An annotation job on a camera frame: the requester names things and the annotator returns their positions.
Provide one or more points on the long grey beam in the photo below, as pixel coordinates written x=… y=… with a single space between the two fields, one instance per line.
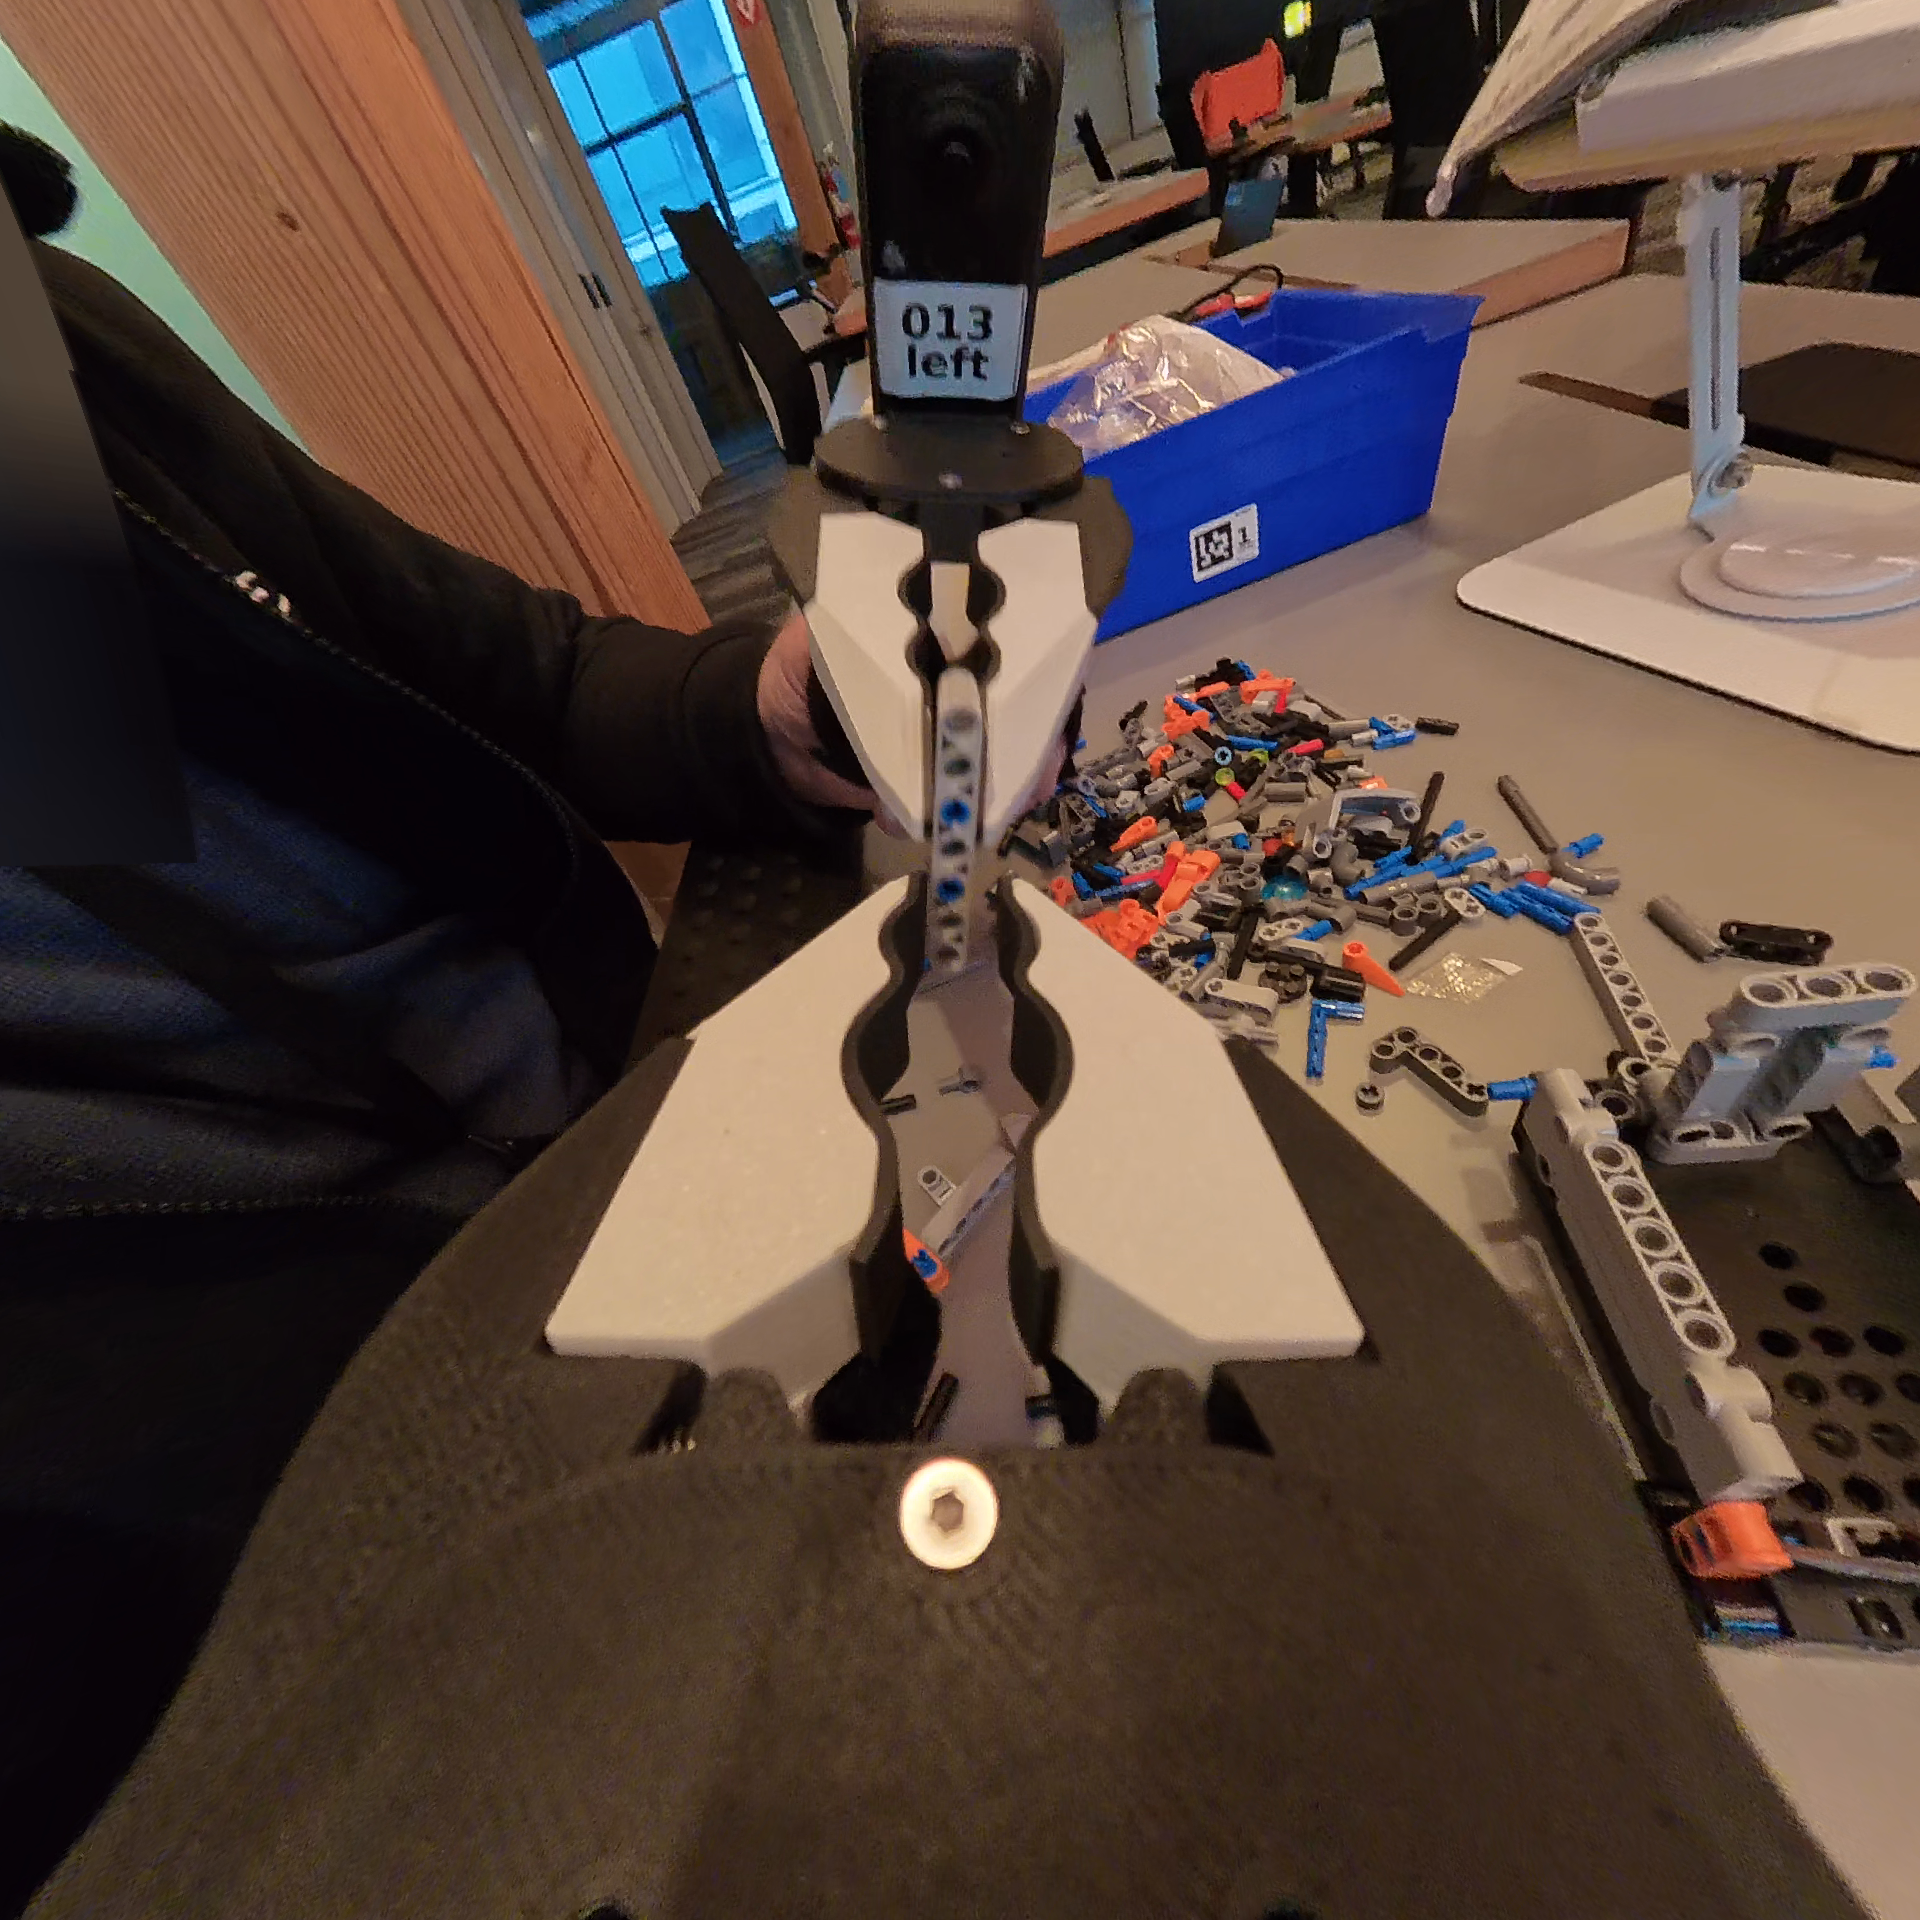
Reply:
x=1621 y=991

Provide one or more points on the black connector piece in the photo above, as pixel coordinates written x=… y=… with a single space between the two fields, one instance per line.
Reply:
x=1780 y=942

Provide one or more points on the black axle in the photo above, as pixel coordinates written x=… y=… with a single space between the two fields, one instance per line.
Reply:
x=1425 y=939

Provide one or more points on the orange blue connector piece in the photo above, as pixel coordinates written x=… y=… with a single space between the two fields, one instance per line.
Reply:
x=932 y=1271

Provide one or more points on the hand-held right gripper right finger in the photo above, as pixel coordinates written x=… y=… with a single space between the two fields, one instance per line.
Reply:
x=1184 y=1200

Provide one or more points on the blue plastic bin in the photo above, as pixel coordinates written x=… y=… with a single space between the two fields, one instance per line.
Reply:
x=1290 y=464

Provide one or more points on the black perforated panel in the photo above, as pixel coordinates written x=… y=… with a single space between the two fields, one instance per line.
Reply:
x=751 y=931

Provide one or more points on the clear plastic bag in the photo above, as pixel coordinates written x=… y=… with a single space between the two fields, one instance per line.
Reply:
x=1156 y=383

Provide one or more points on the orange desk divider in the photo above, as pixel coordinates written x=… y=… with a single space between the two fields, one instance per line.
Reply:
x=1241 y=99

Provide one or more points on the blue lit window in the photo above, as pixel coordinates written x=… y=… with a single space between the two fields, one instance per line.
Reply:
x=674 y=136

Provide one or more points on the short light grey beam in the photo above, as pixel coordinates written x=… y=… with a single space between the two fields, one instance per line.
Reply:
x=984 y=1178

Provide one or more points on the wooden board document stand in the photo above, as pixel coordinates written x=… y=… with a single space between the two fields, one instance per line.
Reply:
x=1650 y=599

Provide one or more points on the black chair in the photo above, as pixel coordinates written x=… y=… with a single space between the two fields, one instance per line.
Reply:
x=751 y=330

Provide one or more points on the grey black robot model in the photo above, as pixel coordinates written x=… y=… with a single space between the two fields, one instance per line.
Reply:
x=1650 y=1243

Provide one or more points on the grey axle connector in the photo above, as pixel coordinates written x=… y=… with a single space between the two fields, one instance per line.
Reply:
x=1682 y=926

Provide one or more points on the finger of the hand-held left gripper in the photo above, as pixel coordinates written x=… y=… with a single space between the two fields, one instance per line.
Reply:
x=1042 y=646
x=863 y=661

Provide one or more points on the dark grey axle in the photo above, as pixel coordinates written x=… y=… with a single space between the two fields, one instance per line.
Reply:
x=1529 y=814

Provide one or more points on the grey beam with blue pins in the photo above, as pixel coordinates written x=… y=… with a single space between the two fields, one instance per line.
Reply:
x=953 y=856

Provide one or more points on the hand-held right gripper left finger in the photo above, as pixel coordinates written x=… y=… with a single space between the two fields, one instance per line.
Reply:
x=721 y=1200

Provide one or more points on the instruction booklet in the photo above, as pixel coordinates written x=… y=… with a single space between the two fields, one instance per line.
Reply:
x=1560 y=89

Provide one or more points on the pile of plastic building pieces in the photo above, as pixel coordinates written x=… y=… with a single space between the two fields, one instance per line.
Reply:
x=1277 y=840

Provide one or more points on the orange cone piece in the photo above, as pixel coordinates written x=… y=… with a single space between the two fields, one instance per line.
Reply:
x=1372 y=969

